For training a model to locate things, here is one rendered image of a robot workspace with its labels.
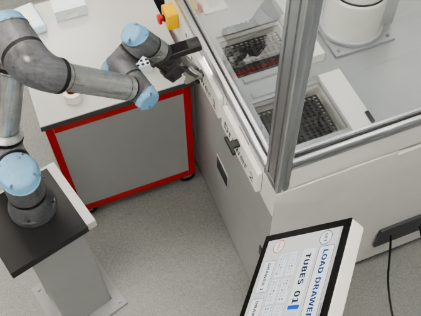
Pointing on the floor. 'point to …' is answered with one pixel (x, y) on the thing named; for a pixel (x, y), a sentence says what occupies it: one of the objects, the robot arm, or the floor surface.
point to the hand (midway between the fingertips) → (200, 72)
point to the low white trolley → (114, 110)
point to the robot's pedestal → (75, 271)
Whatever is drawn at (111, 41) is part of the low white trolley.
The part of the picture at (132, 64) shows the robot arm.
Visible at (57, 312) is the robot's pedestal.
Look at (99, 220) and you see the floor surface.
